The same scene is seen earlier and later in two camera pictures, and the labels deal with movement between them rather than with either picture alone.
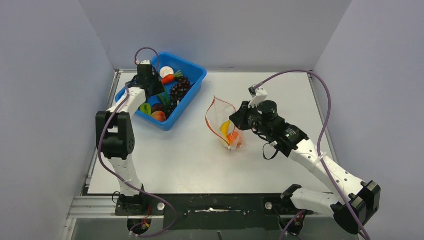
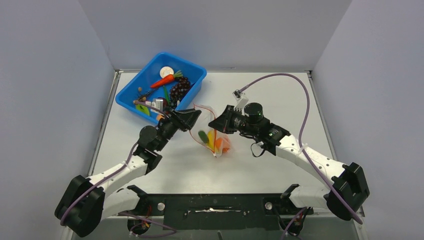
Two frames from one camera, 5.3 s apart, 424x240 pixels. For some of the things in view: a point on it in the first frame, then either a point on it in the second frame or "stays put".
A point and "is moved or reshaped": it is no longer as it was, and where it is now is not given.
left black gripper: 159,89 to 183,120
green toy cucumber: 161,98 to 204,136
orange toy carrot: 170,78 stays put
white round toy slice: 165,71 stays put
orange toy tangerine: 232,138 to 223,144
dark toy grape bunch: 177,92 stays put
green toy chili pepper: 166,94 stays put
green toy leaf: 145,107 stays put
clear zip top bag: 218,115 is moved or reshaped
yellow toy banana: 224,128 is moved or reshaped
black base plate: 210,211 stays put
